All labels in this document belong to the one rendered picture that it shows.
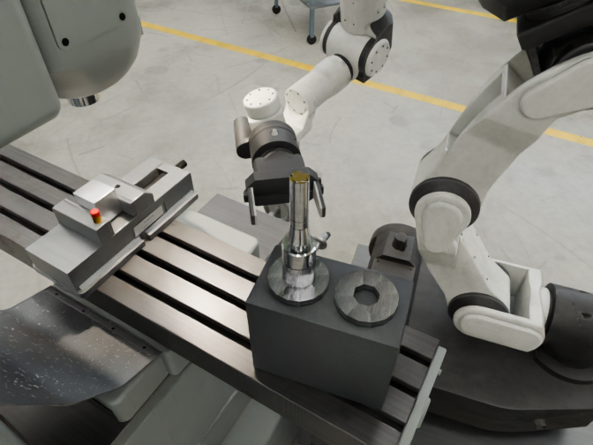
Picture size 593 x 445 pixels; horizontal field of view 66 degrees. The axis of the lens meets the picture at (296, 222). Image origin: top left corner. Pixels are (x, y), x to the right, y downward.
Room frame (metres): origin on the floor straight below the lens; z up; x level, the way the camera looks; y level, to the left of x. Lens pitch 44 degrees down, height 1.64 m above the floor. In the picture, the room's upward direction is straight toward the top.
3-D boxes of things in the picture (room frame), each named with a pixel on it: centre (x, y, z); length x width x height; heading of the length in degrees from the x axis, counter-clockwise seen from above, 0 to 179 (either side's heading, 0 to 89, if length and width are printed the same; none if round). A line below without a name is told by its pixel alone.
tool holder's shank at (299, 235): (0.42, 0.00, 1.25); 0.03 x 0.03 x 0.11
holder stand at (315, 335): (0.40, -0.05, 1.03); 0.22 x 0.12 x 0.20; 70
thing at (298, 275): (0.42, 0.00, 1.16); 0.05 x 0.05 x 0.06
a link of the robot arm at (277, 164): (0.63, 0.03, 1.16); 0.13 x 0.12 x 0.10; 99
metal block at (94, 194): (0.69, 0.40, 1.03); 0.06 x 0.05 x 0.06; 59
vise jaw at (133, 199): (0.73, 0.37, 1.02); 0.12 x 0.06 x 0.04; 59
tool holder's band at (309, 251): (0.42, 0.00, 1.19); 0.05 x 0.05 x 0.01
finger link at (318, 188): (0.55, -0.04, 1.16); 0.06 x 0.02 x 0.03; 9
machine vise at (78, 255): (0.71, 0.38, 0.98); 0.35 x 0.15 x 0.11; 149
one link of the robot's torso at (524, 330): (0.70, -0.52, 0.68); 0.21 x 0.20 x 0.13; 71
